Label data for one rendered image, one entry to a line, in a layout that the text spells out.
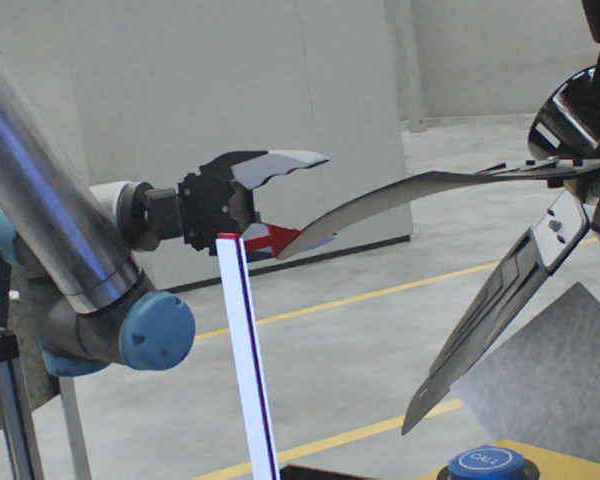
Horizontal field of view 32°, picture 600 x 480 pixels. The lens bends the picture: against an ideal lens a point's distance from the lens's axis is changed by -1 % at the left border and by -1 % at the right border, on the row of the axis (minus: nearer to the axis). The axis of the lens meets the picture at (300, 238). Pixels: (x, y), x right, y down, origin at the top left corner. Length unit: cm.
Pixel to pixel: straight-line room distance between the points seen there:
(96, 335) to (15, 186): 17
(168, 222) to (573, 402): 38
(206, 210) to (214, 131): 599
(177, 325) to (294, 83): 628
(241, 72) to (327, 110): 69
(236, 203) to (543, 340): 32
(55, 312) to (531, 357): 48
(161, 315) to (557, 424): 37
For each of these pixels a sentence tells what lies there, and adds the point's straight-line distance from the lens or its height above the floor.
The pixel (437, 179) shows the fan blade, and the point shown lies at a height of 121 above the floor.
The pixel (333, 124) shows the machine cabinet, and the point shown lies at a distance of 734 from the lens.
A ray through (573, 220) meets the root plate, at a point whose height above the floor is 112.
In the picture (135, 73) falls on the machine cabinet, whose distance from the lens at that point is 684.
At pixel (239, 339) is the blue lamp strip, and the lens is 75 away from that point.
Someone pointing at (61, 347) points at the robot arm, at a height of 106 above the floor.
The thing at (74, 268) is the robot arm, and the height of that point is 116.
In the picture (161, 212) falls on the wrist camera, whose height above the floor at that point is 119.
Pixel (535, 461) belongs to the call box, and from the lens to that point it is 59.
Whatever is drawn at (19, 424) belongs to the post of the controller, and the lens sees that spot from 126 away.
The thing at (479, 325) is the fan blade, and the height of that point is 102.
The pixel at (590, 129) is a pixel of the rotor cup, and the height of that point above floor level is 121.
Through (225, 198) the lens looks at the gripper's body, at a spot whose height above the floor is 119.
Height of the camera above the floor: 129
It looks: 9 degrees down
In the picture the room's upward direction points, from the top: 8 degrees counter-clockwise
